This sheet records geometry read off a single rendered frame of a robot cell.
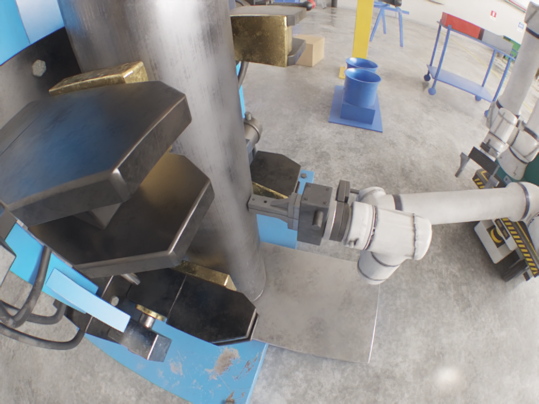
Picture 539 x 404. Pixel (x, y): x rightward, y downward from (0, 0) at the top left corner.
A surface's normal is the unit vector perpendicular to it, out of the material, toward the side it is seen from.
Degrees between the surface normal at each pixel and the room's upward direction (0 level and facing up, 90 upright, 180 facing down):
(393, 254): 92
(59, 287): 50
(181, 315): 0
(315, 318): 0
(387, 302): 0
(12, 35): 90
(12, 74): 90
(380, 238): 55
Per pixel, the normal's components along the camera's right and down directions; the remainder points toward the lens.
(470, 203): -0.27, -0.19
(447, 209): -0.26, 0.09
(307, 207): -0.29, 0.76
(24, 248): 0.96, 0.20
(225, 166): 0.80, 0.45
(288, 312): -0.04, -0.62
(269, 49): -0.52, 0.68
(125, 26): 0.20, 0.76
